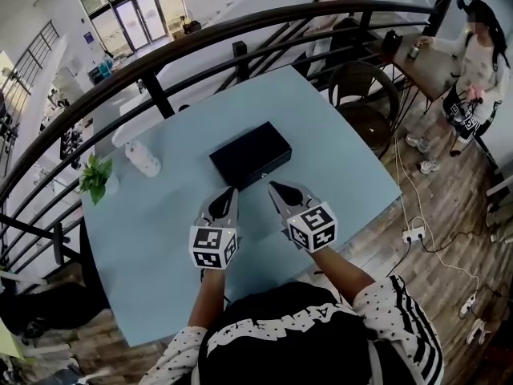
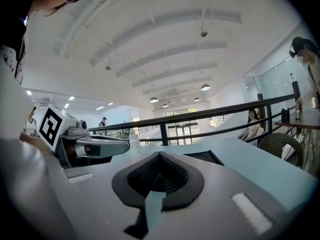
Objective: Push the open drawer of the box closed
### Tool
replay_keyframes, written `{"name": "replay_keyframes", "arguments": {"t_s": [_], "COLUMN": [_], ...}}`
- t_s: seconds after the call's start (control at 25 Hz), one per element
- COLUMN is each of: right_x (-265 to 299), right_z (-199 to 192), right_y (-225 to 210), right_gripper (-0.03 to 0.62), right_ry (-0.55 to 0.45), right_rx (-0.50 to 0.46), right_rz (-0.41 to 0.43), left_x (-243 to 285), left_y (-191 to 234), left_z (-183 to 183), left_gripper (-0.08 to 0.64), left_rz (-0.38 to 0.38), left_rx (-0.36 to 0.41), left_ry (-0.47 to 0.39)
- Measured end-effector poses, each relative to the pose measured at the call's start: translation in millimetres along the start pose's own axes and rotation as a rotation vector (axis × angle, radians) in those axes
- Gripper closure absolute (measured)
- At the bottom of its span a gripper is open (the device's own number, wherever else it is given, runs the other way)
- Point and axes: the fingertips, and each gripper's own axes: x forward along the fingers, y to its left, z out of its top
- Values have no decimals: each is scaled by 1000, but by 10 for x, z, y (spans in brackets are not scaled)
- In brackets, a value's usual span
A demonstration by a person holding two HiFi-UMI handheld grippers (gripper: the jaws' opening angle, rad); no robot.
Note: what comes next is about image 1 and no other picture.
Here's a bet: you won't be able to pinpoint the white plug adapter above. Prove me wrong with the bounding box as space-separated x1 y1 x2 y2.
458 290 480 320

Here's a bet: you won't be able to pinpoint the white power strip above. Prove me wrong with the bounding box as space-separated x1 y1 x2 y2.
402 225 428 244

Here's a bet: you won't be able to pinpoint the person's left forearm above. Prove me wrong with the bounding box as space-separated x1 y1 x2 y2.
187 269 225 330

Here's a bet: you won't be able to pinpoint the black and white printed shirt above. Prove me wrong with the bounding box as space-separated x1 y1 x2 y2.
138 274 446 385

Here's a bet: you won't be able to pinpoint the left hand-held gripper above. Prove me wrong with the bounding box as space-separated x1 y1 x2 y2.
188 186 244 272

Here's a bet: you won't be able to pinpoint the glass entrance doors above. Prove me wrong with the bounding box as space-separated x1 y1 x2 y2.
74 0 181 54

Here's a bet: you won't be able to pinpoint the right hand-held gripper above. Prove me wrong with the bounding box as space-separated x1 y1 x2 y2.
267 180 339 253

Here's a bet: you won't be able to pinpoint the wooden side table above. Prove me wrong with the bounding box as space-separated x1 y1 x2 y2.
378 34 462 114

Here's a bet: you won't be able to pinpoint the white bottle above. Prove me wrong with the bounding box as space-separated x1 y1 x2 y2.
124 139 163 178

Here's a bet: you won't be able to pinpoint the white cable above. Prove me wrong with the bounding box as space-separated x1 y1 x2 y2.
394 132 480 296

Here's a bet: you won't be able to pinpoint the black bag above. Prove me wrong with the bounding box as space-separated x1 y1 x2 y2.
380 30 403 55

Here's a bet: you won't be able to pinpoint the person's right forearm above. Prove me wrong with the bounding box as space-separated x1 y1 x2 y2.
310 246 378 306

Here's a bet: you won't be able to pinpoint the dark wicker chair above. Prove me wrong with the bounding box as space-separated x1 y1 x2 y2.
327 60 401 160

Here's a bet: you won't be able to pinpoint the black office chair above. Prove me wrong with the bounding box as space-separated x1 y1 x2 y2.
0 278 111 336

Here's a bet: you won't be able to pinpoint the black metal railing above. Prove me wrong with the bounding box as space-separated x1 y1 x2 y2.
0 0 454 272

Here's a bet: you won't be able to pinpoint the light blue table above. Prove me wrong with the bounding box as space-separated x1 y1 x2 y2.
79 64 403 347

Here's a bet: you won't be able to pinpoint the green potted plant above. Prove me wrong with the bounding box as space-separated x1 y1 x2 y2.
78 153 120 207

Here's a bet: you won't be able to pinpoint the yellow table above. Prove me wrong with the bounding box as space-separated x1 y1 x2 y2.
0 317 26 363

